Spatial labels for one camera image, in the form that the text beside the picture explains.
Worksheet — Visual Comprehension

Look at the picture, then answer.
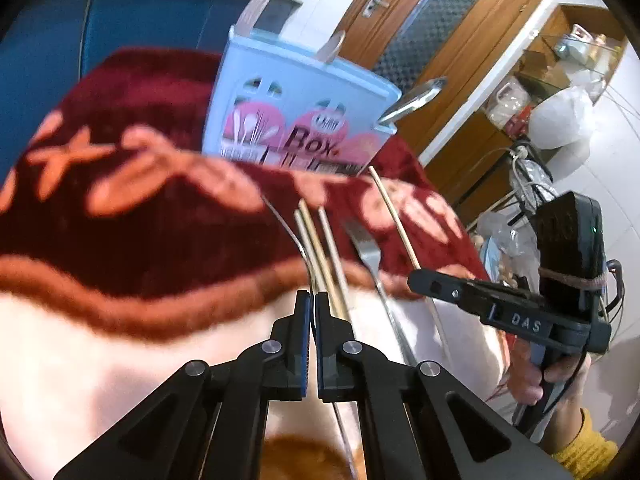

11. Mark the cardboard box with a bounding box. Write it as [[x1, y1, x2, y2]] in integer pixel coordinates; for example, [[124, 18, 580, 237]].
[[517, 50, 571, 86]]

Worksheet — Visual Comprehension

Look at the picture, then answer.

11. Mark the blue kitchen base cabinet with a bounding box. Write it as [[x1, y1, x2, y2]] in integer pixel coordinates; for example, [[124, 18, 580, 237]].
[[0, 0, 306, 181]]

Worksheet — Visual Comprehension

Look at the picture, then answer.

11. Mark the clear bag with pink contents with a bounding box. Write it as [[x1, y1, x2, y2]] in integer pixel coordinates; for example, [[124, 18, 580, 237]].
[[486, 79, 532, 131]]

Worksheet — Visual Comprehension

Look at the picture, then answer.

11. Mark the person's right hand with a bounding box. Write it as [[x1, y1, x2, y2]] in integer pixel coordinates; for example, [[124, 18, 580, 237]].
[[507, 344, 593, 413]]

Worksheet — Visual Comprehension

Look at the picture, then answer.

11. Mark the small metal spoon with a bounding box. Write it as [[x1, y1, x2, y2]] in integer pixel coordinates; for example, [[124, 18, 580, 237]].
[[316, 30, 347, 63]]

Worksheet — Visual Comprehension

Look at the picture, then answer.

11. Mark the pale chopstick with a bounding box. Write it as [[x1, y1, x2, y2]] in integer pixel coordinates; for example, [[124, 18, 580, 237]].
[[369, 165, 456, 368]]

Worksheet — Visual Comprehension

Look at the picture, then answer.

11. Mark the light blue utensil holder box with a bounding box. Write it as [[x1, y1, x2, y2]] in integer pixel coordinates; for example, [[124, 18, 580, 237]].
[[200, 25, 403, 178]]

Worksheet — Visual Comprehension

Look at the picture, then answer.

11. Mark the wooden shelf unit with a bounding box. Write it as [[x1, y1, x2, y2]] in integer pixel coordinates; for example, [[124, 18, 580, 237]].
[[420, 4, 631, 221]]

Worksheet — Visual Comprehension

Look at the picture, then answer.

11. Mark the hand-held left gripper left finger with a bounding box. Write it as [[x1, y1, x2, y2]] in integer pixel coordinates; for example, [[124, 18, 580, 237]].
[[52, 289, 313, 480]]

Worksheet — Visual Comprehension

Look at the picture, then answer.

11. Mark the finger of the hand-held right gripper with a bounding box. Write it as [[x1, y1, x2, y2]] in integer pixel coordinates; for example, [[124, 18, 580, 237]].
[[406, 268, 483, 311]]

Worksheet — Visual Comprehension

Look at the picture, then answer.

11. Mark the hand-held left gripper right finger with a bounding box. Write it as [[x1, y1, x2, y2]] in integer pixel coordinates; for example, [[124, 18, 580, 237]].
[[314, 291, 576, 480]]

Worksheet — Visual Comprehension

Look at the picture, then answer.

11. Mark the wooden door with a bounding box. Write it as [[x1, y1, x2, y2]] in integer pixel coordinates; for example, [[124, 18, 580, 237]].
[[300, 0, 546, 158]]

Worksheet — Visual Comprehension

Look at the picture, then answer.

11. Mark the red floral blanket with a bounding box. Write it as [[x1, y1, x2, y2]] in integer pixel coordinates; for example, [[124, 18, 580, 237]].
[[0, 46, 511, 480]]

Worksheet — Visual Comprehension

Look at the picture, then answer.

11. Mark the large shiny metal spoon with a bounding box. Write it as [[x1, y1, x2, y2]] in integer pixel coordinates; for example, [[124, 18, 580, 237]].
[[377, 76, 447, 125]]

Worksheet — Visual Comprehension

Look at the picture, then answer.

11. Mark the person's right forearm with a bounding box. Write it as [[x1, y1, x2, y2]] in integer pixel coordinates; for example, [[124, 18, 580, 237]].
[[540, 407, 621, 480]]

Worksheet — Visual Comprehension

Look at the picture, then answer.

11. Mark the light blue plastic container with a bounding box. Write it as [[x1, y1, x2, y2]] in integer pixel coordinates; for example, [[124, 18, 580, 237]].
[[552, 24, 601, 63]]

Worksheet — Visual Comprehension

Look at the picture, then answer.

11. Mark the light metal fork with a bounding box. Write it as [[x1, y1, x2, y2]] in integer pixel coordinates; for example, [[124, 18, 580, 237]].
[[343, 220, 418, 366]]

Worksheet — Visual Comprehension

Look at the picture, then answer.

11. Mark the long slim metal utensil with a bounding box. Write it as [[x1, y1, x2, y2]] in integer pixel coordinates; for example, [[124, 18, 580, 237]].
[[261, 195, 358, 480]]

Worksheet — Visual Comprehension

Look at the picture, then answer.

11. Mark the white plastic bag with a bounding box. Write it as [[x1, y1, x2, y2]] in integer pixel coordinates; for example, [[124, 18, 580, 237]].
[[529, 85, 598, 171]]

